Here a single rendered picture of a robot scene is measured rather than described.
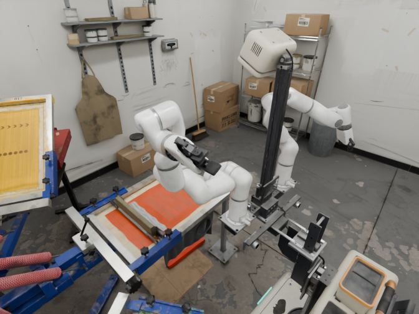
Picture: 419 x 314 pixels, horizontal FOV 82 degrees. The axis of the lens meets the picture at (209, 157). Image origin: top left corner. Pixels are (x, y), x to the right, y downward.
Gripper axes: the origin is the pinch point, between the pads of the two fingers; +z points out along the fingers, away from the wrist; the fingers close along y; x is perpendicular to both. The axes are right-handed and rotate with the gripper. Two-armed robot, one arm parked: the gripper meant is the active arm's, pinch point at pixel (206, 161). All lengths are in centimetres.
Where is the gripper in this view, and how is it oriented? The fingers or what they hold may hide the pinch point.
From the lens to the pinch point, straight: 56.1
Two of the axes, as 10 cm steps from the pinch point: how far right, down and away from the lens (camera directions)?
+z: 5.5, 2.3, -8.0
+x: 6.1, -7.7, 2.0
